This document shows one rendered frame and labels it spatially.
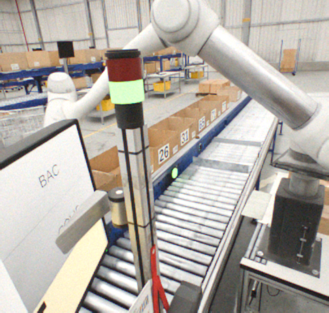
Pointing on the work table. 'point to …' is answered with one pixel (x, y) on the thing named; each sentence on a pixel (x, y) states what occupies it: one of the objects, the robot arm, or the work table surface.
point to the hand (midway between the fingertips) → (75, 141)
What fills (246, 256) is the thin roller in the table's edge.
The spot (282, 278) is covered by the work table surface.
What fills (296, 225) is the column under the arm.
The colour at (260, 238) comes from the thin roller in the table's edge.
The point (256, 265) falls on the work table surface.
